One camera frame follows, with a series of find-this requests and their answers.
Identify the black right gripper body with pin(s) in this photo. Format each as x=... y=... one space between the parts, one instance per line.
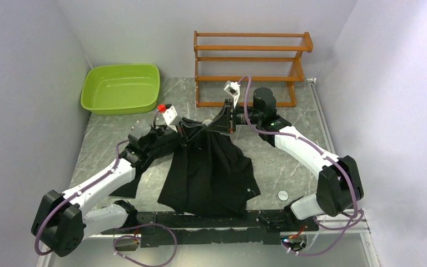
x=239 y=116

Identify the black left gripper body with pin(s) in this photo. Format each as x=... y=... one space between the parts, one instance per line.
x=165 y=137

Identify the black button shirt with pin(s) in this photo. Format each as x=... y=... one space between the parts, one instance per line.
x=209 y=177

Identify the white round brooch back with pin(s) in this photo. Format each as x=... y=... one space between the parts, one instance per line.
x=282 y=195

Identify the orange round brooch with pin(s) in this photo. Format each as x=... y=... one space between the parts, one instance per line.
x=207 y=122

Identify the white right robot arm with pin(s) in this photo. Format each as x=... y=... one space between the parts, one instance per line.
x=338 y=180

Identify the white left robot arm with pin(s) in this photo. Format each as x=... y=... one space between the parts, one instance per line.
x=64 y=220

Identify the green plastic basin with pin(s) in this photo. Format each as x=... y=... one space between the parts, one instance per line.
x=121 y=89

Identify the orange wooden shoe rack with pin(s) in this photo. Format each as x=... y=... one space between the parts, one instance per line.
x=267 y=57

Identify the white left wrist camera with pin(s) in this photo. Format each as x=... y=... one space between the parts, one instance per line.
x=169 y=114

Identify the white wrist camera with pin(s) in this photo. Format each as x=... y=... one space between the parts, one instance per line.
x=169 y=114
x=233 y=90

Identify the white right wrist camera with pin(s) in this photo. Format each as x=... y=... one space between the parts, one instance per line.
x=233 y=90

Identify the aluminium table edge rail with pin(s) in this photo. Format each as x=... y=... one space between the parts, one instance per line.
x=366 y=239

